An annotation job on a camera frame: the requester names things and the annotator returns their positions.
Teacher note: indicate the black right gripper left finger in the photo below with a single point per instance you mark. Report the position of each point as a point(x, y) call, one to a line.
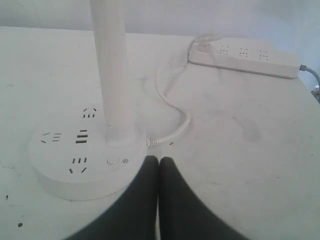
point(133, 215)

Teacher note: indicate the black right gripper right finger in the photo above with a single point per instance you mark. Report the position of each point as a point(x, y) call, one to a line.
point(182, 215)

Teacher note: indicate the white power strip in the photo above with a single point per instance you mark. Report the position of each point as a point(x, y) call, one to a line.
point(255, 56)

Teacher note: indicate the white lamp with socket base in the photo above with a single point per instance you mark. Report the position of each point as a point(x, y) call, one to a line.
point(94, 156)

